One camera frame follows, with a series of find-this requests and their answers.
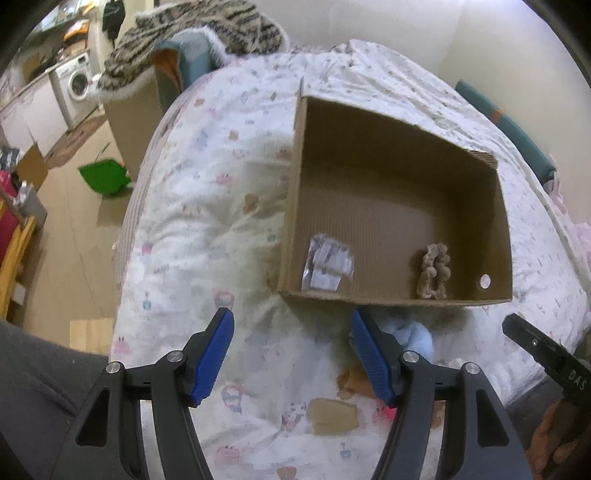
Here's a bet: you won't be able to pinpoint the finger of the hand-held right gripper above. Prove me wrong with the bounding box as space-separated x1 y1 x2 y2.
502 313 591 408

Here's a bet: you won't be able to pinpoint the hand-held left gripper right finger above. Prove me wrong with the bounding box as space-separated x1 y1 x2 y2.
349 308 532 480

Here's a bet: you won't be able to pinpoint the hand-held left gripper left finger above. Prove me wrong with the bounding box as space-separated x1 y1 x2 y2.
51 307 235 480

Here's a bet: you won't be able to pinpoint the light blue fluffy cloth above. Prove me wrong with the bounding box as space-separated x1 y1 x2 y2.
369 308 437 365

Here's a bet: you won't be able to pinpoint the person's right hand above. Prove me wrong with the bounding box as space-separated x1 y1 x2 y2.
526 401 585 468

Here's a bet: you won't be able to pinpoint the clear plastic packet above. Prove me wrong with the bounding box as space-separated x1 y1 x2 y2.
302 234 355 291

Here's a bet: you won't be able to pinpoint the brown fuzzy scrunchie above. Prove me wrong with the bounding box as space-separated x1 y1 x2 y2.
416 243 451 300

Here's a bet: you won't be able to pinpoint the flat cardboard piece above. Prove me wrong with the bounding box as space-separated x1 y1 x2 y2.
69 318 116 355

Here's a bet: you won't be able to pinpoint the pale pink cloth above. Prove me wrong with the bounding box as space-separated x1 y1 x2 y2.
549 184 591 260

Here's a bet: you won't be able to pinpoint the person's grey trouser leg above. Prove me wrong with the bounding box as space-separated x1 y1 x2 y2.
0 318 112 480

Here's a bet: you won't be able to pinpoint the green dustpan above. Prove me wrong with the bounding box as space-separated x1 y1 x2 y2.
78 158 133 199

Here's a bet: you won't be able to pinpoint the yellow wooden chair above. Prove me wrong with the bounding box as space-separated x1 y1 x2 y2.
0 202 38 320

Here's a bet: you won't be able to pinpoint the teal headboard cushion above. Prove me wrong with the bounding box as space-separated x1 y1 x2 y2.
454 79 557 186

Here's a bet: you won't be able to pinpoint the grey bin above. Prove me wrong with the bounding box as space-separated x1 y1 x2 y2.
18 182 48 228

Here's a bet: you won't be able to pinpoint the tall cardboard box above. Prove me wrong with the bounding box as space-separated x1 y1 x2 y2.
103 76 172 180

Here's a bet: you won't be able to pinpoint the brown patterned rug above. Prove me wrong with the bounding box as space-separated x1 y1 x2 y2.
43 113 110 168

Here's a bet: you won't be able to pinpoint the teal cushion with fluffy trim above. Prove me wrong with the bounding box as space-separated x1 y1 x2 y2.
151 28 230 95

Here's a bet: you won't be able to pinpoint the white kitchen cabinets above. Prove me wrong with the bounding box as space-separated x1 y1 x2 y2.
0 74 69 157

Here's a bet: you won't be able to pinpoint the white washing machine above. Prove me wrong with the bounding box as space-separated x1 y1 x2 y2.
50 53 101 131

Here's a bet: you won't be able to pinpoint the striped knitted blanket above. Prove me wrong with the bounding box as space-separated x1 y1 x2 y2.
98 0 291 101

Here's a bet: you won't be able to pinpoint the dark hanging garment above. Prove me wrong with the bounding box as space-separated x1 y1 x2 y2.
102 0 126 41

